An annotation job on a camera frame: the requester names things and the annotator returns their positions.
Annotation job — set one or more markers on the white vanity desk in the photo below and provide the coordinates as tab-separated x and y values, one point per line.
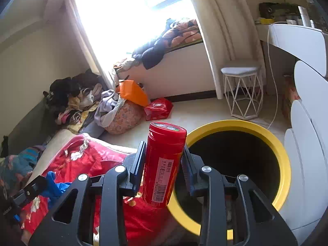
297	41

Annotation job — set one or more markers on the beige bed sheet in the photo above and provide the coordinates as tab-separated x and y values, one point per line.
53	146

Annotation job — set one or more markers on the black cloth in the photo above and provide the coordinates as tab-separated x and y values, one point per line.
3	146

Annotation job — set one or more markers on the dark jacket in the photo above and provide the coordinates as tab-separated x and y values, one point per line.
151	55

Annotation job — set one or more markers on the window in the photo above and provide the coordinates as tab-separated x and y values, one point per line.
128	12

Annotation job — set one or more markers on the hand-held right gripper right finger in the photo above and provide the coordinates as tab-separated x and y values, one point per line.
189	174

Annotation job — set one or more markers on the dark patterned bag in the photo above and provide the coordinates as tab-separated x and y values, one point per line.
276	10

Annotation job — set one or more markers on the pile of clothes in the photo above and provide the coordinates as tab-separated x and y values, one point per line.
69	94

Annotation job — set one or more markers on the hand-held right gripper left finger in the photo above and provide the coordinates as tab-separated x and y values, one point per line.
137	164

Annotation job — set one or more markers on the blue cloth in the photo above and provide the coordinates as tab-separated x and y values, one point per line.
57	187

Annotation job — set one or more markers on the orange patterned quilt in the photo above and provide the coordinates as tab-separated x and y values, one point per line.
184	32

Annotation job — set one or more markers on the colourful cloth pile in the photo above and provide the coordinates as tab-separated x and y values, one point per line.
125	65

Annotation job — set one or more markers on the red floral blanket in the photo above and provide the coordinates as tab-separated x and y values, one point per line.
84	158

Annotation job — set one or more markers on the cream curtain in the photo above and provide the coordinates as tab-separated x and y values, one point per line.
225	30

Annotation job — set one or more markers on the grey headboard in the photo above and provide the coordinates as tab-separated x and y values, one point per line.
30	120

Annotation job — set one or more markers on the orange bag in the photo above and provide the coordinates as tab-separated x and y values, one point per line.
133	93

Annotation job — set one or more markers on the red cylindrical canister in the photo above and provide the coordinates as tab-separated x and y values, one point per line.
161	158

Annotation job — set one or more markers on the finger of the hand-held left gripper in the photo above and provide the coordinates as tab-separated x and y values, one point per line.
30	188
17	217

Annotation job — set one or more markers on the small yellow box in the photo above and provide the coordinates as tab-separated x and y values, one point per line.
264	21

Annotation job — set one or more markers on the lavender grey clothes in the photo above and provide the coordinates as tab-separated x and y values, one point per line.
107	105

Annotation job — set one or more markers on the teal patterned cloth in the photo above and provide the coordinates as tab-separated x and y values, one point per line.
18	164

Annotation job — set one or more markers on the yellow rimmed black trash bin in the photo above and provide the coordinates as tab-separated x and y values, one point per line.
256	130

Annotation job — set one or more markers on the red plastic bag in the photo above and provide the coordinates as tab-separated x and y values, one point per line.
158	109

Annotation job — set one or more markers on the floral fabric basket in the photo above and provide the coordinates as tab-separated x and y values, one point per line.
125	119

